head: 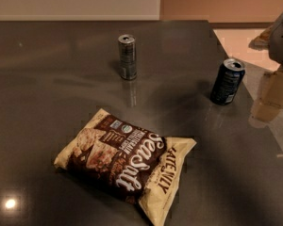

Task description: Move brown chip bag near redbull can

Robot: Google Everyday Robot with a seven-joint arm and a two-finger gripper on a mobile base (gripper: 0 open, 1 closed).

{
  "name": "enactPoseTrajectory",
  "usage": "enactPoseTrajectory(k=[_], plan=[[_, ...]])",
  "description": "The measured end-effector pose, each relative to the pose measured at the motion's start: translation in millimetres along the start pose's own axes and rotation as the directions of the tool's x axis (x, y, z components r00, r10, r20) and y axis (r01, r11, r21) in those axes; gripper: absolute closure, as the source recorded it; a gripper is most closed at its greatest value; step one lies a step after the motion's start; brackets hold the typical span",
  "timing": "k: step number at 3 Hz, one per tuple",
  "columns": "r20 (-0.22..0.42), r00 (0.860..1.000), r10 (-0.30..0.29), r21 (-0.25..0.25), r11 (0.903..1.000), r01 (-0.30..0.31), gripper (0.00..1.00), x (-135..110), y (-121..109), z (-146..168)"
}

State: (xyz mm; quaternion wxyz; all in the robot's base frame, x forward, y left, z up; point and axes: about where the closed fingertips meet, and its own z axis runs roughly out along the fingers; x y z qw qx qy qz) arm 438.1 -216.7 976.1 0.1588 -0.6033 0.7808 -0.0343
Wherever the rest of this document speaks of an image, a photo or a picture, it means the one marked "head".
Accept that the silver redbull can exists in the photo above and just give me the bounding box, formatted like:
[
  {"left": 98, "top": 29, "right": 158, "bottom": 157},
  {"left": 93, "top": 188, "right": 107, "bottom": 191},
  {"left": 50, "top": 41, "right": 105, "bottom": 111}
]
[{"left": 118, "top": 34, "right": 137, "bottom": 80}]

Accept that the dark blue soda can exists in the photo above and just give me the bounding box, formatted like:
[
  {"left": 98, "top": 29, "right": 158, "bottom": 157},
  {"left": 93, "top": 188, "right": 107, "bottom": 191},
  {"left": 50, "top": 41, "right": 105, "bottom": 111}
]
[{"left": 210, "top": 58, "right": 245, "bottom": 105}]

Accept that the brown sea salt chip bag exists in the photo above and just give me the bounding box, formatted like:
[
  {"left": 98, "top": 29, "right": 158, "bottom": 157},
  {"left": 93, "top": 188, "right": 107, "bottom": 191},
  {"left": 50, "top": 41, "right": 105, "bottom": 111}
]
[{"left": 54, "top": 109, "right": 196, "bottom": 226}]

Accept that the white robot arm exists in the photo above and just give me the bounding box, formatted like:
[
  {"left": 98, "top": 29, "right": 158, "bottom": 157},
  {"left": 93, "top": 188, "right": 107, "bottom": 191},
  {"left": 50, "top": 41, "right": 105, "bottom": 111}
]
[{"left": 251, "top": 12, "right": 283, "bottom": 122}]

